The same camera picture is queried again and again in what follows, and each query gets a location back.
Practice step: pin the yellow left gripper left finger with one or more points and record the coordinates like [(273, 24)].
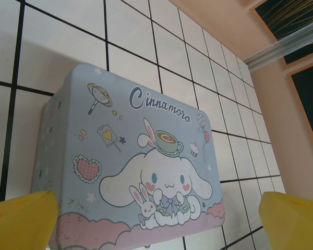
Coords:
[(18, 224)]

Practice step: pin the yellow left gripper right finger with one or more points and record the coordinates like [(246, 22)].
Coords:
[(294, 224)]

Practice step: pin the light blue plastic pouch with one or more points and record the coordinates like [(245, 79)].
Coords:
[(135, 161)]

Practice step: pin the dark panel gold oval pink leaves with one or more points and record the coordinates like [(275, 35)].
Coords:
[(305, 86)]

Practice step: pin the dark panel peach circle gold lines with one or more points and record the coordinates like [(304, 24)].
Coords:
[(281, 15)]

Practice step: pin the aluminium frame post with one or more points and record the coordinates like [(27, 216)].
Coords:
[(284, 45)]

